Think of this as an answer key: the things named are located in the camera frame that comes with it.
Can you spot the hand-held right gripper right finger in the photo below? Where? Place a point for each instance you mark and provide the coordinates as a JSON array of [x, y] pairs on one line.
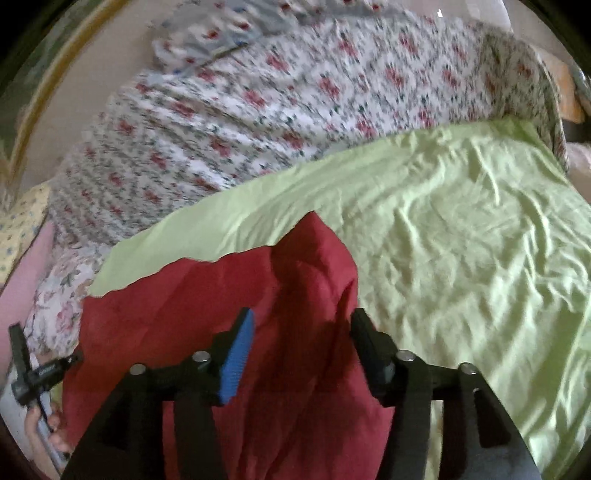
[[371, 350]]

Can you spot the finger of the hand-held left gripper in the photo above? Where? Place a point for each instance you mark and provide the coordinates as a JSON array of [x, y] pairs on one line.
[[73, 359]]

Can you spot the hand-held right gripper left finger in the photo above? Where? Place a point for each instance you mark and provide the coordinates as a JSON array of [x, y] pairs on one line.
[[238, 355]]

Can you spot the red quilted jacket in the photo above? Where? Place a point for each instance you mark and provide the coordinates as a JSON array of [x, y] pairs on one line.
[[286, 369]]

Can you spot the person's left hand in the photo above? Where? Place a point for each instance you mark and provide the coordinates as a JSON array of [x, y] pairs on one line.
[[59, 438]]

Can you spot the crumpled floral cloth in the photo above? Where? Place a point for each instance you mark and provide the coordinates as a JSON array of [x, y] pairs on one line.
[[64, 295]]

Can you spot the pink pillow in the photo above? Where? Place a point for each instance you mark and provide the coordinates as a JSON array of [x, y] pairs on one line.
[[23, 281]]

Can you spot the light green bed sheet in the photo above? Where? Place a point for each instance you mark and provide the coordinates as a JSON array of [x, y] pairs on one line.
[[461, 258]]

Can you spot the yellow floral pillow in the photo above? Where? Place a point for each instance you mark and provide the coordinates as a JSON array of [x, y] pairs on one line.
[[21, 230]]

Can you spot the rose print floral blanket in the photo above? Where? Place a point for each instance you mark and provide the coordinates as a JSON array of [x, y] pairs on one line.
[[286, 106]]

